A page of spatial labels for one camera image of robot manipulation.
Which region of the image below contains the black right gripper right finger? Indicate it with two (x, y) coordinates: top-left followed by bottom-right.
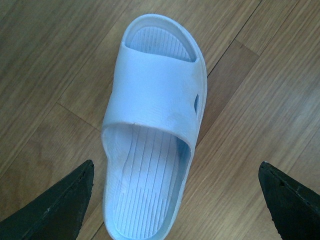
(258, 161), (320, 240)

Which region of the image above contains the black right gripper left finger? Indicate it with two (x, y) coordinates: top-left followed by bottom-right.
(0, 159), (95, 240)

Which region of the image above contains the light blue slide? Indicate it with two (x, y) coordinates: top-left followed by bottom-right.
(101, 14), (207, 240)

